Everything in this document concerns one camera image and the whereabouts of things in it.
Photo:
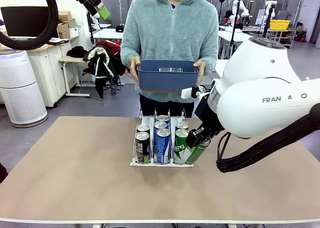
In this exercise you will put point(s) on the white cylindrical air purifier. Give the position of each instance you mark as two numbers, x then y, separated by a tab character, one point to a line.
20	93

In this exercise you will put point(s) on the person right forearm teal sleeve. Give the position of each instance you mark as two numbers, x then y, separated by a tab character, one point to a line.
128	48

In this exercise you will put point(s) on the wooden shelf unit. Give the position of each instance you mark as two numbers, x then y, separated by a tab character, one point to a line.
287	37

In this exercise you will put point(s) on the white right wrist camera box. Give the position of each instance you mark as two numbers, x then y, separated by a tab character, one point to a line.
187	93

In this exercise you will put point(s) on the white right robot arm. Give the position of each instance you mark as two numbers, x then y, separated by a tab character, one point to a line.
262	75

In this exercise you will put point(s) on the small white rolling table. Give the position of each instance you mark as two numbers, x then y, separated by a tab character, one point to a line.
72	61

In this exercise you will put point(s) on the person right hand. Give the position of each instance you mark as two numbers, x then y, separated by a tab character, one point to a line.
134	68

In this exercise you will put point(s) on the yellow plastic crate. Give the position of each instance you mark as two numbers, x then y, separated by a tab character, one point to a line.
280	24

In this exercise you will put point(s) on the small white box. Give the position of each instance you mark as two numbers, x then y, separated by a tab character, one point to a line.
74	31

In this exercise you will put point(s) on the person in black cap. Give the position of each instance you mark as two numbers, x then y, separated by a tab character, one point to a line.
228	15

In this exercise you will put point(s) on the green beverage can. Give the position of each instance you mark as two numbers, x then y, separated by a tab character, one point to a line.
197	153
182	125
178	145

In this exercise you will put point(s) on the white background table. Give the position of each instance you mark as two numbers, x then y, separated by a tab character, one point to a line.
107	33
240	37

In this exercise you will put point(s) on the medium cardboard box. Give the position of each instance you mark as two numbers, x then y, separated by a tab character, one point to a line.
70	23

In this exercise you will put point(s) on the blue plastic bin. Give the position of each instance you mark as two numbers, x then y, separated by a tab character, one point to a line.
167	80

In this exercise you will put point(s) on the person in teal fleece jacket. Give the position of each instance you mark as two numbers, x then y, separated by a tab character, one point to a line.
172	33

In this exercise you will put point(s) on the red fire extinguisher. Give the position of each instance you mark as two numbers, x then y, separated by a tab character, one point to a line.
303	36

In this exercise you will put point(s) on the black baseball cap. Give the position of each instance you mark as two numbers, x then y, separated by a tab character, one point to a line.
120	28

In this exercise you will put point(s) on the red jacket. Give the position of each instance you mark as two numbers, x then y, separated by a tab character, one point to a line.
112	47

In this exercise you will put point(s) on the black computer monitor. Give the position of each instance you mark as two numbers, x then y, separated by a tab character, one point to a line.
25	21

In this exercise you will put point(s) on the dark white-striped jacket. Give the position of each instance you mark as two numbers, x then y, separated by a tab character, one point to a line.
100	66

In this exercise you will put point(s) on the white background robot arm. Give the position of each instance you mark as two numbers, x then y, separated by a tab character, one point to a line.
236	8
93	19
271	13

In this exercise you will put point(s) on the small cardboard box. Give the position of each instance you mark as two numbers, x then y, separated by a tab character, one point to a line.
63	29

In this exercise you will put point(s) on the thin black light stand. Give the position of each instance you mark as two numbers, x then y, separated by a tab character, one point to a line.
233	31

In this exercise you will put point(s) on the large white side table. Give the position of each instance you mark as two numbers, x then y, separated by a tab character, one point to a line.
221	67

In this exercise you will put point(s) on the person left forearm teal sleeve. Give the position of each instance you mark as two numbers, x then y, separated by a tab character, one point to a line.
208	51

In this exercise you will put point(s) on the large cardboard box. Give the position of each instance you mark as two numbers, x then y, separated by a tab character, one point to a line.
64	15

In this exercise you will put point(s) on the person left hand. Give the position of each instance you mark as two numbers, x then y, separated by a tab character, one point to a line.
202	69

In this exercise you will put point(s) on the black hat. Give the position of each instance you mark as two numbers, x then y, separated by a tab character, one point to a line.
76	51

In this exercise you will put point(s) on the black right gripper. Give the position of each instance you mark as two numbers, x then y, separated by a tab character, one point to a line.
208	118

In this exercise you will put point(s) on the thick black tripod stand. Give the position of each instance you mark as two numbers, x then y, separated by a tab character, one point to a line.
268	21

